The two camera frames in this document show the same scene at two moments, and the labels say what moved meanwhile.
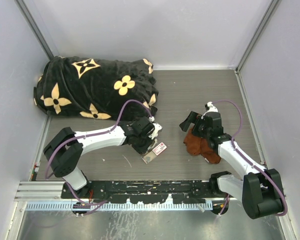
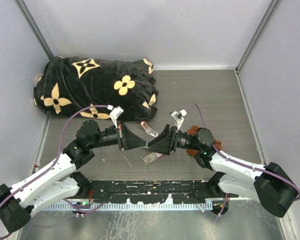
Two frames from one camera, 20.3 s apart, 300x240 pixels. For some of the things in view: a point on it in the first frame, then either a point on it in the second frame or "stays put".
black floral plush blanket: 96,88 stays put
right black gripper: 194,118 -> 162,143
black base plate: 142,191 stays put
